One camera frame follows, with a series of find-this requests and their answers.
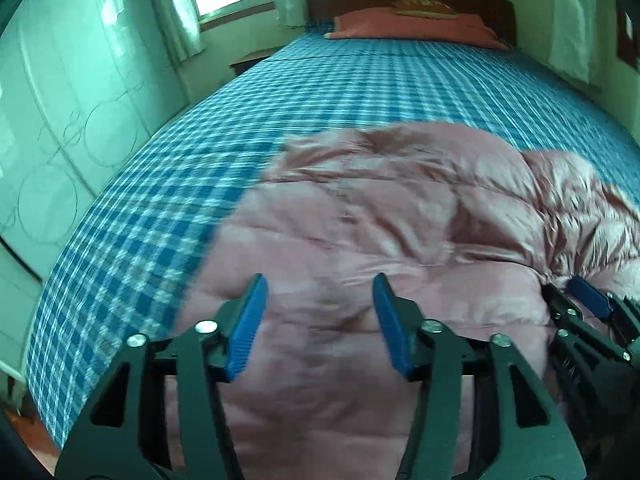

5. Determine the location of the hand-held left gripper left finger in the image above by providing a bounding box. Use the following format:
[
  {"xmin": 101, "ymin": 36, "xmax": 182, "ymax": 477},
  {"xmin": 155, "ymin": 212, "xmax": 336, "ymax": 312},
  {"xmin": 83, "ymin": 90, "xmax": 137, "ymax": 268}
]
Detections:
[{"xmin": 55, "ymin": 273, "xmax": 270, "ymax": 480}]

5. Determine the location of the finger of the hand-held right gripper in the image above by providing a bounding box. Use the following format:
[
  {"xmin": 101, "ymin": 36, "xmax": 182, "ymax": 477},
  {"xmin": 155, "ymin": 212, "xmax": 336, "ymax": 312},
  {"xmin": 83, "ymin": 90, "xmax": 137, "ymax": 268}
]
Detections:
[
  {"xmin": 542, "ymin": 282, "xmax": 640, "ymax": 443},
  {"xmin": 567, "ymin": 275, "xmax": 640, "ymax": 347}
]

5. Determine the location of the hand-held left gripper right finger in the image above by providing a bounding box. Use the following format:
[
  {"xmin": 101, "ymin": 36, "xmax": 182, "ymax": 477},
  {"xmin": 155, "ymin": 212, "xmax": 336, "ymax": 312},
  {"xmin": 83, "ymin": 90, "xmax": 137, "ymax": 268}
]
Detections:
[{"xmin": 372, "ymin": 272, "xmax": 587, "ymax": 480}]

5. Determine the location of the pink quilted down jacket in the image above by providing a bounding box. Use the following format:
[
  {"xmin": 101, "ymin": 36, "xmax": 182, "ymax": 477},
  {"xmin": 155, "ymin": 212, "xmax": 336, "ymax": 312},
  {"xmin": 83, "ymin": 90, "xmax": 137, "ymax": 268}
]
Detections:
[{"xmin": 164, "ymin": 122, "xmax": 640, "ymax": 480}]

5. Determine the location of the bed with blue plaid sheet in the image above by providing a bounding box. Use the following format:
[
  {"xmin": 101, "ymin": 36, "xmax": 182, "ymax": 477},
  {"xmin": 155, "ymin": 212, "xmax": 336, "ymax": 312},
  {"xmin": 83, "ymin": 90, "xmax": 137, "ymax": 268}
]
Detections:
[{"xmin": 25, "ymin": 17, "xmax": 640, "ymax": 452}]

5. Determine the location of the wooden nightstand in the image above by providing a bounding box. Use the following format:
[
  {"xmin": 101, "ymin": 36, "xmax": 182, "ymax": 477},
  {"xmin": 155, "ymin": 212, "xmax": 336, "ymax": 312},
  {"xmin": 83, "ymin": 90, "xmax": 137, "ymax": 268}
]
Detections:
[{"xmin": 229, "ymin": 46, "xmax": 284, "ymax": 77}]

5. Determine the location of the glass wardrobe with circle pattern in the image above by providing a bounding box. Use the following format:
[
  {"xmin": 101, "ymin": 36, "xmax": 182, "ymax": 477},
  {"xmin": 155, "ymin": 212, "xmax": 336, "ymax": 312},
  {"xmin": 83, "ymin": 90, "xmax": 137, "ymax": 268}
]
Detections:
[{"xmin": 0, "ymin": 0, "xmax": 202, "ymax": 377}]

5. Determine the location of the pink pillow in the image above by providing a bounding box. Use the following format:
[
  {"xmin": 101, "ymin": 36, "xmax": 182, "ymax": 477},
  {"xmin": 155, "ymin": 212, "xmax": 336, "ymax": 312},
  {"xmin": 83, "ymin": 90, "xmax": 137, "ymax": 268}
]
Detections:
[{"xmin": 323, "ymin": 8, "xmax": 509, "ymax": 51}]

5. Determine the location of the dark wooden headboard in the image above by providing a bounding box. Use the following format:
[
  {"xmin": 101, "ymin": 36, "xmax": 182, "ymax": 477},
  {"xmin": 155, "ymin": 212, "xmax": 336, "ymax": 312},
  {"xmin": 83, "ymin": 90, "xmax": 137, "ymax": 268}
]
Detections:
[{"xmin": 305, "ymin": 0, "xmax": 517, "ymax": 50}]

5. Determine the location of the small brown patterned cushion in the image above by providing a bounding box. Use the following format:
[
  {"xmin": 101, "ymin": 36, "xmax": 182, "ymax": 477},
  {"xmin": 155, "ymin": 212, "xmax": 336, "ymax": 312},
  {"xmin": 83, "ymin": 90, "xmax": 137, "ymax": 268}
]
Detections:
[{"xmin": 392, "ymin": 0, "xmax": 457, "ymax": 17}]

